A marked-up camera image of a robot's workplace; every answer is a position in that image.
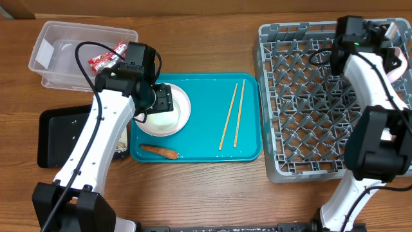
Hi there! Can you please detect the small white bowl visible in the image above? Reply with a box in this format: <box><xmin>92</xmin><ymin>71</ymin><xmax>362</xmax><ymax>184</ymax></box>
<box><xmin>147</xmin><ymin>102</ymin><xmax>181</xmax><ymax>130</ymax></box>

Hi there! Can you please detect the large white bowl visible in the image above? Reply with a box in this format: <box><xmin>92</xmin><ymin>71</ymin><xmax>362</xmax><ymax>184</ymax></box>
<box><xmin>385</xmin><ymin>47</ymin><xmax>407</xmax><ymax>83</ymax></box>

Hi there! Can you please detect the red foil snack wrapper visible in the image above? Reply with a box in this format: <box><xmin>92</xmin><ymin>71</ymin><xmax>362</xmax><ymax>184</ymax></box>
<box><xmin>88</xmin><ymin>41</ymin><xmax>127</xmax><ymax>73</ymax></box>

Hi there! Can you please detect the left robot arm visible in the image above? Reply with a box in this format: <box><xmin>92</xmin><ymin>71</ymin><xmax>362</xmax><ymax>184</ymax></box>
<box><xmin>32</xmin><ymin>42</ymin><xmax>173</xmax><ymax>232</ymax></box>

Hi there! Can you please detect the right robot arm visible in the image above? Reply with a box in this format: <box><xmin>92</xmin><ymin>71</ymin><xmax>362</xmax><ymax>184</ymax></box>
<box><xmin>312</xmin><ymin>15</ymin><xmax>411</xmax><ymax>231</ymax></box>

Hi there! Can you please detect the grey dishwasher rack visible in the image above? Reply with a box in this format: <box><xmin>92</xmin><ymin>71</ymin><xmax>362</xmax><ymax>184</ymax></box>
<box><xmin>254</xmin><ymin>19</ymin><xmax>411</xmax><ymax>183</ymax></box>

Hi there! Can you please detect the white round plate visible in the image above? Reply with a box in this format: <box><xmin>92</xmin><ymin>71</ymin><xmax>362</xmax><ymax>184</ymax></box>
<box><xmin>135</xmin><ymin>83</ymin><xmax>191</xmax><ymax>137</ymax></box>

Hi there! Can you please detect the orange carrot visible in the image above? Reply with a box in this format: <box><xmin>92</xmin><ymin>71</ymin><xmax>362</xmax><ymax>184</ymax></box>
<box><xmin>140</xmin><ymin>144</ymin><xmax>178</xmax><ymax>160</ymax></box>

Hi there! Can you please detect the food scraps peanuts rice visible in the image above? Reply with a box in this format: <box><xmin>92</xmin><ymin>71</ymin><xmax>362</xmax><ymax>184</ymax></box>
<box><xmin>115</xmin><ymin>141</ymin><xmax>127</xmax><ymax>153</ymax></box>

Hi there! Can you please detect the teal serving tray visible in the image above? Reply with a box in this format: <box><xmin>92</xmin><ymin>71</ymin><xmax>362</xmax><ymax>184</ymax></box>
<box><xmin>129</xmin><ymin>73</ymin><xmax>262</xmax><ymax>162</ymax></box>

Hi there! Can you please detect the left wooden chopstick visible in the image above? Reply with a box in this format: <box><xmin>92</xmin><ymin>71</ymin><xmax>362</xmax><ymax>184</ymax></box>
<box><xmin>218</xmin><ymin>83</ymin><xmax>238</xmax><ymax>151</ymax></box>

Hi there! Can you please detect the wooden chopstick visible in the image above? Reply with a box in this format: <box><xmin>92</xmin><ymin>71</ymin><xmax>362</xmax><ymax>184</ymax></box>
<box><xmin>234</xmin><ymin>80</ymin><xmax>245</xmax><ymax>148</ymax></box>
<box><xmin>218</xmin><ymin>83</ymin><xmax>238</xmax><ymax>151</ymax></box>

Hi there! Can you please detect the right wooden chopstick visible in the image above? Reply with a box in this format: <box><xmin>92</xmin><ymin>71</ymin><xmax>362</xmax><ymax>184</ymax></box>
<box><xmin>234</xmin><ymin>80</ymin><xmax>245</xmax><ymax>148</ymax></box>

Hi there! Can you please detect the black tray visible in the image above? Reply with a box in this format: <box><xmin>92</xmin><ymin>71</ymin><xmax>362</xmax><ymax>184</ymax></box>
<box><xmin>37</xmin><ymin>104</ymin><xmax>130</xmax><ymax>169</ymax></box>

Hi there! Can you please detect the clear plastic bin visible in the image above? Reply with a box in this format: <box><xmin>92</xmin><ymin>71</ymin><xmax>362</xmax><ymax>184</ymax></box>
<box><xmin>28</xmin><ymin>21</ymin><xmax>138</xmax><ymax>92</ymax></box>

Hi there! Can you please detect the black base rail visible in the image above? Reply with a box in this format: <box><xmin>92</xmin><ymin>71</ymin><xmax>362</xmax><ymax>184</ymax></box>
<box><xmin>136</xmin><ymin>221</ymin><xmax>329</xmax><ymax>232</ymax></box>

